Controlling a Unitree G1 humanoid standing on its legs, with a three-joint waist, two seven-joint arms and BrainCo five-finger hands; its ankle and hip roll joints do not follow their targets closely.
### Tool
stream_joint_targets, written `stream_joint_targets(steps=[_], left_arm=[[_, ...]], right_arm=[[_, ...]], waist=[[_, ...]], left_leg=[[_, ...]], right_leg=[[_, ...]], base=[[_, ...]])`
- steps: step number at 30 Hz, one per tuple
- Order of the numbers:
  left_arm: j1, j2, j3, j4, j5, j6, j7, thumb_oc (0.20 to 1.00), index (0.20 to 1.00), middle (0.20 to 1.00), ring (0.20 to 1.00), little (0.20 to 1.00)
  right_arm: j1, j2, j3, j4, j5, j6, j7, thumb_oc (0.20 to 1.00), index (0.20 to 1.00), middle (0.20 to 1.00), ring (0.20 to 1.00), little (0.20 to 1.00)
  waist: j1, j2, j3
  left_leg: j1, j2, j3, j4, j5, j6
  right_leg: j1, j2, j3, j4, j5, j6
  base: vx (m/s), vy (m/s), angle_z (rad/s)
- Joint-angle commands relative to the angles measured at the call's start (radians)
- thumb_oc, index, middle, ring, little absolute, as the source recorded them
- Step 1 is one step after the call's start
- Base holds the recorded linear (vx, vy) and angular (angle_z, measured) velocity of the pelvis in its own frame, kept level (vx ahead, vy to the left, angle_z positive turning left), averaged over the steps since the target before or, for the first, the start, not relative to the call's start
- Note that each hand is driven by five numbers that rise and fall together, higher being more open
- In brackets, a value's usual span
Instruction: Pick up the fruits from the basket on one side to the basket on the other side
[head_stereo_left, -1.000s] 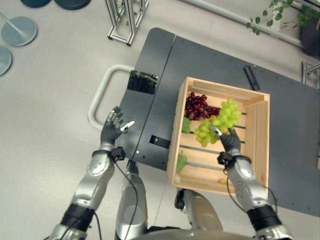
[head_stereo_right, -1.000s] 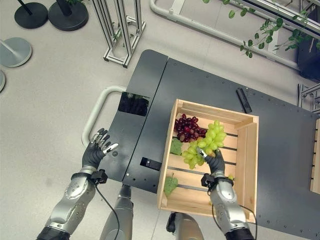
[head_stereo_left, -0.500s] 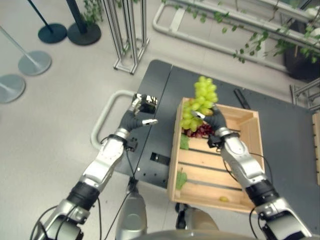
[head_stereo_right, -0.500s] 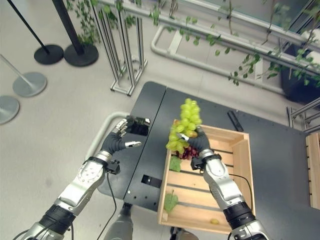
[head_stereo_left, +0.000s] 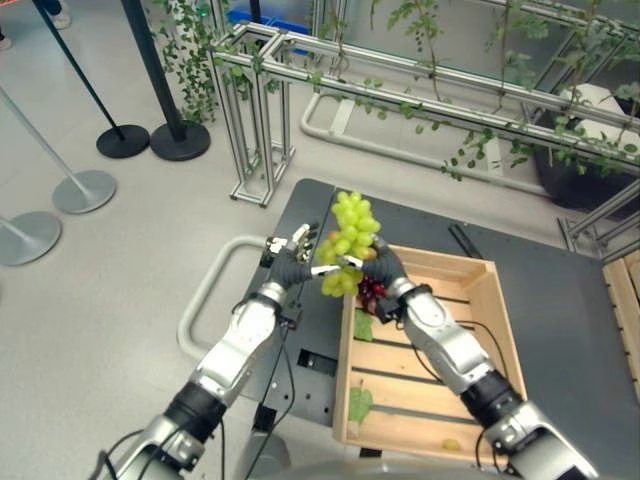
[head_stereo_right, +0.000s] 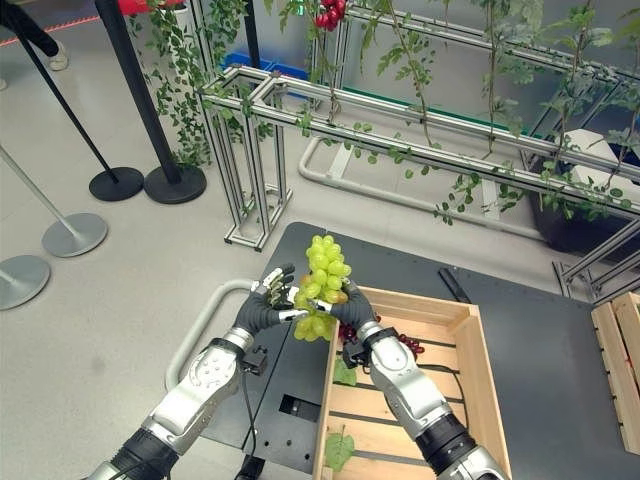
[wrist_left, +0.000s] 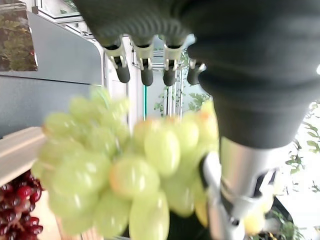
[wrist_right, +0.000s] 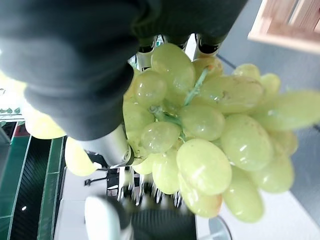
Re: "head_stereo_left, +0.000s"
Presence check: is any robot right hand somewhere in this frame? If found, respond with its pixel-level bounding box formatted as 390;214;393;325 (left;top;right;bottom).
338;237;410;290

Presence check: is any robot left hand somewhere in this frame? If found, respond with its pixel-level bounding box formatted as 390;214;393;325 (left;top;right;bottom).
259;222;344;290

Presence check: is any green grape bunch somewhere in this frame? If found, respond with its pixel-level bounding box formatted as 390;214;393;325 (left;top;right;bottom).
315;190;382;297

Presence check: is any red grape bunch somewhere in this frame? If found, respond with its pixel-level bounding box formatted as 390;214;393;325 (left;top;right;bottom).
355;273;389;314

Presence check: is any green grape leaf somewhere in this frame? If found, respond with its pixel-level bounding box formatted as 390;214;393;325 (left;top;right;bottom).
348;385;375;426
353;310;375;343

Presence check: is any black strip on cart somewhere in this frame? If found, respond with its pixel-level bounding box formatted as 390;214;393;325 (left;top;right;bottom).
447;223;484;259

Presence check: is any wooden slat crate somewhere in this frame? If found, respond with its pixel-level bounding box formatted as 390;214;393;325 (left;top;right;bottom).
331;243;529;464

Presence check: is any robot torso grey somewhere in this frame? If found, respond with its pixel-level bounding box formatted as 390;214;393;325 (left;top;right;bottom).
287;459;506;480

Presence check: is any black planter pot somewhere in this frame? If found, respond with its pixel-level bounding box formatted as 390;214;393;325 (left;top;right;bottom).
532;97;640;211

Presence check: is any green climbing vine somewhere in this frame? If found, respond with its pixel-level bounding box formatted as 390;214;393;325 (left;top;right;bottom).
369;0;454;104
487;0;640;176
152;0;236;126

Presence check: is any light wooden crate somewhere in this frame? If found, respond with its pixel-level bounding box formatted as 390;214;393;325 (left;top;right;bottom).
602;249;640;381

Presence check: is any blue plastic bin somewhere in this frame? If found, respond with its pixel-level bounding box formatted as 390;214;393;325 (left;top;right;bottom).
224;9;314;56

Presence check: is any white box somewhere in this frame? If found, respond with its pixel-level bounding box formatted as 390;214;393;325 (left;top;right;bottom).
559;84;634;121

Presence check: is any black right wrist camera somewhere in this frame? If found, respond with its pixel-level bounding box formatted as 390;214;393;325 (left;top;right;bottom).
374;297;401;324

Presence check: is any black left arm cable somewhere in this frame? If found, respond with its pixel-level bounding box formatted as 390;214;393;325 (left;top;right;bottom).
244;322;296;480

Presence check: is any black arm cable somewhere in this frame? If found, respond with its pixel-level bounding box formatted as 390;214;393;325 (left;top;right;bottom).
412;319;512;384
244;322;296;480

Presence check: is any grey tube cart handle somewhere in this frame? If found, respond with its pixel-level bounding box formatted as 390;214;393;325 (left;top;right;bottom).
177;234;269;361

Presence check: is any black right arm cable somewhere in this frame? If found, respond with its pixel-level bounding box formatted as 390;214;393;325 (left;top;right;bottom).
412;319;512;384

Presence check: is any black stanchion post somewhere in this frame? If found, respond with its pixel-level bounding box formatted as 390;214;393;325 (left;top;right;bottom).
121;0;212;162
32;0;151;160

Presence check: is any aluminium profile trellis frame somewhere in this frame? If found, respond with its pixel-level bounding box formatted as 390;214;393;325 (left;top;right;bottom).
207;22;640;264

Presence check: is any silver stanchion post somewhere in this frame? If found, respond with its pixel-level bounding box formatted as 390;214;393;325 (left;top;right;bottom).
0;85;117;215
0;210;63;267

